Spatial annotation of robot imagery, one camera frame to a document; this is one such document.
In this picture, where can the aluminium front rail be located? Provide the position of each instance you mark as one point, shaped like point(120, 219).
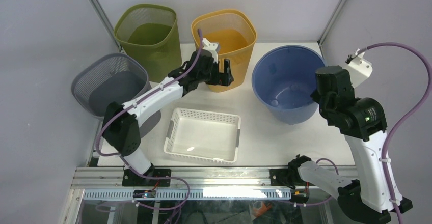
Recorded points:
point(178, 183)

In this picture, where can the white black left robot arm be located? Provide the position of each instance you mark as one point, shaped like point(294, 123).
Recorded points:
point(122, 122)

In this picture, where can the large blue plastic bucket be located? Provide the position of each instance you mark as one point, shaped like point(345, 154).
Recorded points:
point(284, 79)

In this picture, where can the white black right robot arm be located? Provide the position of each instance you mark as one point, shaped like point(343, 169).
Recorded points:
point(373, 195)

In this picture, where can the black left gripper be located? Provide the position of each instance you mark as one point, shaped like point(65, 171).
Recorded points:
point(221, 79)

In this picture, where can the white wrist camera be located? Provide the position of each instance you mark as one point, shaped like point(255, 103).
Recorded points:
point(359, 68)
point(210, 49)

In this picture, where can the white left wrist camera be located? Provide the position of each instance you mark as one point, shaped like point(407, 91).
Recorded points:
point(210, 49)

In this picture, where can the grey mesh bin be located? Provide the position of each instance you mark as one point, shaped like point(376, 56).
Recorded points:
point(115, 77)

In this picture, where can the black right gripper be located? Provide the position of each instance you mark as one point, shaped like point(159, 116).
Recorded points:
point(315, 96)

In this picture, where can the yellow mesh bin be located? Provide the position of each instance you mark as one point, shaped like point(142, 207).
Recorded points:
point(235, 34)

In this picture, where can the white perforated plastic basket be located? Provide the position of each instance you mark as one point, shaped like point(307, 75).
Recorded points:
point(202, 135)

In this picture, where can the olive green mesh bin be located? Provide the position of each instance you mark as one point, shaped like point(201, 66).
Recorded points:
point(149, 34)

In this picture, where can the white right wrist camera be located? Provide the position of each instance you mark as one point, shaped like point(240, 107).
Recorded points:
point(359, 68)

